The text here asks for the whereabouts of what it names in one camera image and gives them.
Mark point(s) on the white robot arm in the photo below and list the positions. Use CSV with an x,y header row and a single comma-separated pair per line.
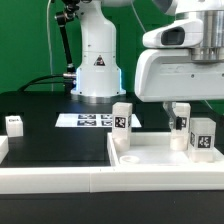
x,y
99,78

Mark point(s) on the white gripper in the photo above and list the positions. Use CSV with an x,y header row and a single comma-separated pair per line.
x,y
166,70

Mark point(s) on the AprilTag base sheet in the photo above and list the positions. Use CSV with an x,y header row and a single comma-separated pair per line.
x,y
77,120

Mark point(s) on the white U-shaped obstacle wall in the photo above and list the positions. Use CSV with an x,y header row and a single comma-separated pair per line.
x,y
198,176

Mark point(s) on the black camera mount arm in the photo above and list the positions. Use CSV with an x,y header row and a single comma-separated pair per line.
x,y
62,18

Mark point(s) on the white square tabletop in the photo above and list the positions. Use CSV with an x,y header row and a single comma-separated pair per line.
x,y
147,148

